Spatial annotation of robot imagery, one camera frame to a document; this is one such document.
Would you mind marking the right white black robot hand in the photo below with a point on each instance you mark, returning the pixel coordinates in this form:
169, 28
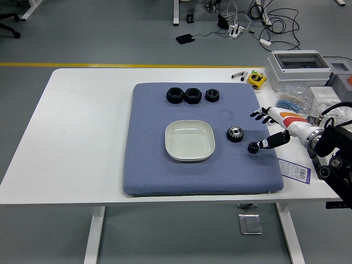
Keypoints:
291, 122

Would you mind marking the small black gear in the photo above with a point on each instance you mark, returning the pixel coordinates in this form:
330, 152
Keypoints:
253, 148

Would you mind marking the large dark metal gear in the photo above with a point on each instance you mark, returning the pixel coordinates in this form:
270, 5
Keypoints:
235, 134

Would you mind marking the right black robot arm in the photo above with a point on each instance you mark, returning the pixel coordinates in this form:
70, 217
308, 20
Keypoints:
334, 143

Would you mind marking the small white box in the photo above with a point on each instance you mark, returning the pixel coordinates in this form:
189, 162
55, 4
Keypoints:
324, 93

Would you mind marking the grey box with orange button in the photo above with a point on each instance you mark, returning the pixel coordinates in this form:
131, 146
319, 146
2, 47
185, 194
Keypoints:
342, 79

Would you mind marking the small black hex nut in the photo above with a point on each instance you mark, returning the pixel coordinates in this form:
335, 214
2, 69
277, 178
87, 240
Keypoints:
212, 95

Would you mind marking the large black hex nut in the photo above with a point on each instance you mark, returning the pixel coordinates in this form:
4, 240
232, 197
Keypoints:
192, 95
175, 95

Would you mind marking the small black electronic module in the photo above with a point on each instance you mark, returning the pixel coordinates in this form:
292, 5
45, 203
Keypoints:
310, 119

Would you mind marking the bag of blue resistors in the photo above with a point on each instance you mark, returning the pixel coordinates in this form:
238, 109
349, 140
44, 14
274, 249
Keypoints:
292, 97

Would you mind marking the clear crumpled plastic bag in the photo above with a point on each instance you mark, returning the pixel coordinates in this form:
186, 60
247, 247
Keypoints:
320, 105

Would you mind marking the purple white label card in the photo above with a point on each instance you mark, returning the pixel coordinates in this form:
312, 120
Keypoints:
292, 170

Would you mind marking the yellow tape measure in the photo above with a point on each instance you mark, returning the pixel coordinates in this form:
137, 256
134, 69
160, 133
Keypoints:
256, 80

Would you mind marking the silver marker pen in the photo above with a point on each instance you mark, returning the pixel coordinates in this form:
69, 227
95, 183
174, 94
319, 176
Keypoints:
239, 74

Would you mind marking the small white adapter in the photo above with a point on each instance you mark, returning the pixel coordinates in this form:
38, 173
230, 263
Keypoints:
265, 42

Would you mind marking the white square dish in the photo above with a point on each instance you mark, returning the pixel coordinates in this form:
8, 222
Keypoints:
189, 140

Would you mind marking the white power strip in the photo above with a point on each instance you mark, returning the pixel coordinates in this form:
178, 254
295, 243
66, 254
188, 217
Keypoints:
236, 30

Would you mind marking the metal floor plate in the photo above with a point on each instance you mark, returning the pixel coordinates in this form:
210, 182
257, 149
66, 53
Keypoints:
250, 224

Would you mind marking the black charger block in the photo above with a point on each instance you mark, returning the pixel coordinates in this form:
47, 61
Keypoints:
222, 21

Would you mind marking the black power adapter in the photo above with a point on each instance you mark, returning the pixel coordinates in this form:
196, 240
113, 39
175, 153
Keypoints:
185, 39

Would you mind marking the blue textured cushion mat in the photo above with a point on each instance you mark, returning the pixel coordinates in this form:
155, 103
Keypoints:
154, 170

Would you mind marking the white table leg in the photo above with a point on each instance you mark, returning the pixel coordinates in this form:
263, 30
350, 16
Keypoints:
28, 11
176, 12

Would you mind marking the white table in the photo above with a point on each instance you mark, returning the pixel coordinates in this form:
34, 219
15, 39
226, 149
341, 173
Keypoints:
82, 123

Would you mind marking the black office chair base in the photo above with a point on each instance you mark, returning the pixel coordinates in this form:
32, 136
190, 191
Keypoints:
8, 17

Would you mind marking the grey enclosure with clear lid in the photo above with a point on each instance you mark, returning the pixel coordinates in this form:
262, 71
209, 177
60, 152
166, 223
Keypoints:
298, 72

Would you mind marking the small black bracket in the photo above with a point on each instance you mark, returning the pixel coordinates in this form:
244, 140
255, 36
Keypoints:
189, 18

